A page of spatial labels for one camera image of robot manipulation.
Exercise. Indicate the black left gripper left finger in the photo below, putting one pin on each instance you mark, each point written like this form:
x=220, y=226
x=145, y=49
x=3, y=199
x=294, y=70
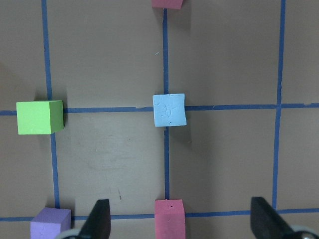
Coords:
x=98, y=224

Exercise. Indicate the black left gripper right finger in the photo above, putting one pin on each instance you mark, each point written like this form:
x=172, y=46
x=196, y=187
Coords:
x=265, y=221

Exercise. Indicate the light blue foam block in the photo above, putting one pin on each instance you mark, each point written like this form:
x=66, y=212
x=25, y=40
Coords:
x=169, y=110

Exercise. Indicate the purple foam block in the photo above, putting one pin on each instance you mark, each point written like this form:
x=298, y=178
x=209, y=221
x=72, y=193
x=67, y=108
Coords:
x=49, y=223

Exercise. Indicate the red foam block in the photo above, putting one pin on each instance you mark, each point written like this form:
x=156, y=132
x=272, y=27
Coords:
x=169, y=4
x=170, y=219

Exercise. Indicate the green foam block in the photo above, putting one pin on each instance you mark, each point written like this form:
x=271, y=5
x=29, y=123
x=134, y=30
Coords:
x=39, y=117

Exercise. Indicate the red foam block far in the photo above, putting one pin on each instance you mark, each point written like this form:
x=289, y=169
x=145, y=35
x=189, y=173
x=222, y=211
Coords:
x=169, y=4

